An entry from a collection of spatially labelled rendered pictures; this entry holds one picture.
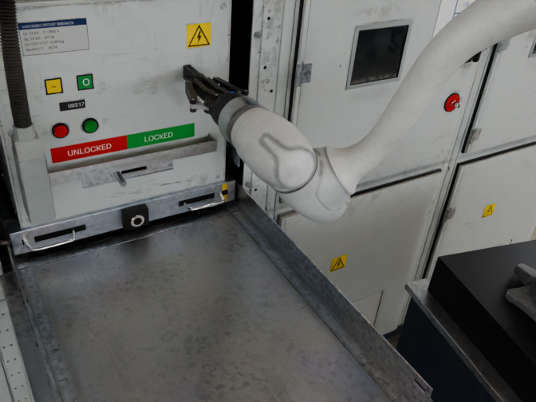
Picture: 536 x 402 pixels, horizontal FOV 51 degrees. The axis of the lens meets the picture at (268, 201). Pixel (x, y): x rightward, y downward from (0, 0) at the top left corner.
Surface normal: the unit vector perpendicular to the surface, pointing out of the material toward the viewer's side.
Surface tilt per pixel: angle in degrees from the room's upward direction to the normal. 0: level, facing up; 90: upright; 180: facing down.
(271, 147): 44
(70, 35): 90
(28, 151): 61
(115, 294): 0
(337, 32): 90
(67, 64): 90
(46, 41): 90
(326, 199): 99
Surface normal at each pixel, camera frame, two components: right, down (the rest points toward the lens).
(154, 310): 0.07, -0.82
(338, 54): 0.50, 0.52
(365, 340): -0.86, 0.23
